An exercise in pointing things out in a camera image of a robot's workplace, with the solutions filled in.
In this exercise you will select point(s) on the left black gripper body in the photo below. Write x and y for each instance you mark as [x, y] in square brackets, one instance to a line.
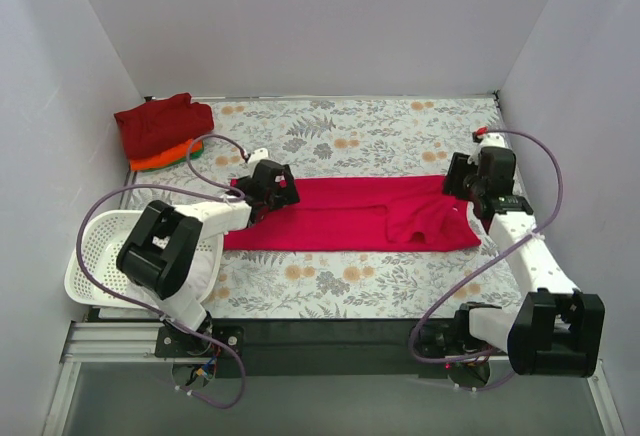
[284, 184]

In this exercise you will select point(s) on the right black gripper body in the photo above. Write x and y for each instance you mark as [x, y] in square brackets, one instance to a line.
[456, 182]

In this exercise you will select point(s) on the pink t shirt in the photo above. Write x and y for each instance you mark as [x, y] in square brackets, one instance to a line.
[367, 214]

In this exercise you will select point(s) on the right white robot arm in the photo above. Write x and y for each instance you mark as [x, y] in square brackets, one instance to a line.
[557, 328]

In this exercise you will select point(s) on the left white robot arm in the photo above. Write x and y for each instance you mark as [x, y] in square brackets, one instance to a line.
[158, 253]

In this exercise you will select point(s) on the green folded shirt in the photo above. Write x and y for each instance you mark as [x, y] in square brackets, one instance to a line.
[197, 150]

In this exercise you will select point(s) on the orange folded shirt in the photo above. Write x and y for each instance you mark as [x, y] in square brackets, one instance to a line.
[170, 157]

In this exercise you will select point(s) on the white garment in basket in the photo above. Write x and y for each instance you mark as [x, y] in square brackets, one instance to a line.
[202, 275]

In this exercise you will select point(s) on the floral tablecloth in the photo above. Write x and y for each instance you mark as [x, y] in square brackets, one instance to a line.
[341, 138]

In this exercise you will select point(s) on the dark red folded shirt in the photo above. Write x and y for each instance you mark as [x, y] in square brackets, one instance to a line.
[158, 125]

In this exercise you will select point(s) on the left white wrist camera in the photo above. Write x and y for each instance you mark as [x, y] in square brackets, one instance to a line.
[256, 155]

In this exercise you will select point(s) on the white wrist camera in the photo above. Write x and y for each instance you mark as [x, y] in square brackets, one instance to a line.
[256, 155]
[484, 138]

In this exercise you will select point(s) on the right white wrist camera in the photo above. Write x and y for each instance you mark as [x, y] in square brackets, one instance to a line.
[484, 138]

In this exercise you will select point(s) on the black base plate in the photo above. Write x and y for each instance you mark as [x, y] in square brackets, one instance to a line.
[318, 347]

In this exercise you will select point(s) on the aluminium frame rail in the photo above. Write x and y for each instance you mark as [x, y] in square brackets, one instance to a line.
[112, 384]

